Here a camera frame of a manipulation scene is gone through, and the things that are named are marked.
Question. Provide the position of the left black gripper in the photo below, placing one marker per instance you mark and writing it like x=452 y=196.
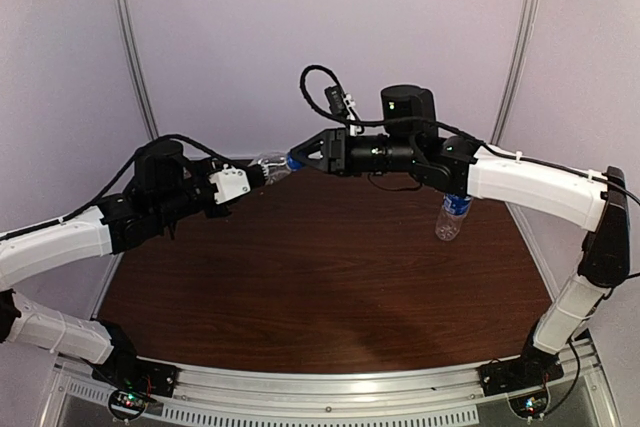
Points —
x=216 y=204

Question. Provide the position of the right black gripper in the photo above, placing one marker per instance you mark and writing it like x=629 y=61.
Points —
x=337 y=150

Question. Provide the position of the Pepsi bottle blue label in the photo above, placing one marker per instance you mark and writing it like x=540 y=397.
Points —
x=276 y=166

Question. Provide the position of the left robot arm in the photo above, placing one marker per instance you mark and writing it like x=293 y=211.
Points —
x=166 y=188

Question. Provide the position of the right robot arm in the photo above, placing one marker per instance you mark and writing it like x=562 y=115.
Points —
x=464 y=166

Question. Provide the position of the blue label water bottle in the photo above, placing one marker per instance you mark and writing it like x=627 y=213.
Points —
x=453 y=212

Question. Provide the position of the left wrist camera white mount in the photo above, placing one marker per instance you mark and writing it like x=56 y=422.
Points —
x=230 y=183

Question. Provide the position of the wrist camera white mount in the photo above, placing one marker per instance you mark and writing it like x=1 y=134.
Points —
x=230 y=183
x=342 y=106

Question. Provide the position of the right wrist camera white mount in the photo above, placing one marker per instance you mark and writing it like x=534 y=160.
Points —
x=342 y=106

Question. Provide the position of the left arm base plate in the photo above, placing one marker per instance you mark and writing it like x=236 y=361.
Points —
x=139 y=385

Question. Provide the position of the left aluminium frame post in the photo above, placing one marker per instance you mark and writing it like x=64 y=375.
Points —
x=135 y=68

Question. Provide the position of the aluminium frame post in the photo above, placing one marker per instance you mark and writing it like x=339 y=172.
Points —
x=524 y=33
x=135 y=68

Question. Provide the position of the aluminium front rail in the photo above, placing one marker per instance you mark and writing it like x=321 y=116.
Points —
x=448 y=396

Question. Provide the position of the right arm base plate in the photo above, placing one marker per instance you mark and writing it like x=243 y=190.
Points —
x=523 y=381

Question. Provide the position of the right aluminium frame post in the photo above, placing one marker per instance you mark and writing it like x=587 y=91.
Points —
x=524 y=33

